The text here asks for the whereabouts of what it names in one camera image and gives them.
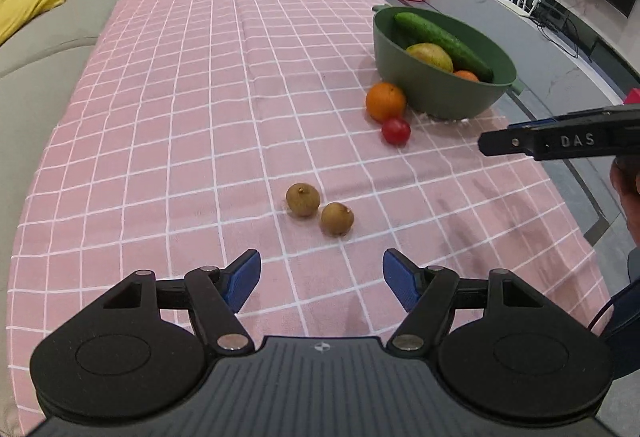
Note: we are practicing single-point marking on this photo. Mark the person's right hand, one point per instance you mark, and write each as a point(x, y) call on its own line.
point(627, 174)

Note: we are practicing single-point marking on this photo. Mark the beige sofa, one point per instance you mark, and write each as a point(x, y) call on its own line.
point(40, 57)

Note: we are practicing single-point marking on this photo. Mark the person's right forearm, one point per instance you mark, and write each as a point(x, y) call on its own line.
point(634, 222)

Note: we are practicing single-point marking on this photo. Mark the pink checked tablecloth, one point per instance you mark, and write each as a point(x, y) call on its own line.
point(200, 117)

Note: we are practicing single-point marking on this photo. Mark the red tomato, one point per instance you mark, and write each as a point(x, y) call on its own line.
point(396, 131)

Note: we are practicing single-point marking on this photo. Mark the yellow pillow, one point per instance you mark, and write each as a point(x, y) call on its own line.
point(25, 4)

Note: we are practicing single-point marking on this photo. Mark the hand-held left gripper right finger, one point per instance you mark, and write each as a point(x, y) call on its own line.
point(400, 277)

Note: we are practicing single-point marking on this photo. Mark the green cucumber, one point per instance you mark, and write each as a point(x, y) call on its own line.
point(440, 39)

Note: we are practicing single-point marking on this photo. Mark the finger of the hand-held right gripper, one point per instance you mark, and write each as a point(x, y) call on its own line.
point(507, 142)
point(525, 122)

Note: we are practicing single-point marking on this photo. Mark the green colander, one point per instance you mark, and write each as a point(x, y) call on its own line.
point(425, 87)

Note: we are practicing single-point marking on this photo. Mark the person's right leg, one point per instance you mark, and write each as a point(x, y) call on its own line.
point(625, 327)

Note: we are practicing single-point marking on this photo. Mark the orange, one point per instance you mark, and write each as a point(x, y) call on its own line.
point(466, 76)
point(385, 102)

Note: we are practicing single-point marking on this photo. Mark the yellow-green mango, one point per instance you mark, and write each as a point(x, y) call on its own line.
point(430, 56)

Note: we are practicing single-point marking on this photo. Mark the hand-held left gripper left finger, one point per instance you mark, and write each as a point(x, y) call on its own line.
point(242, 274)

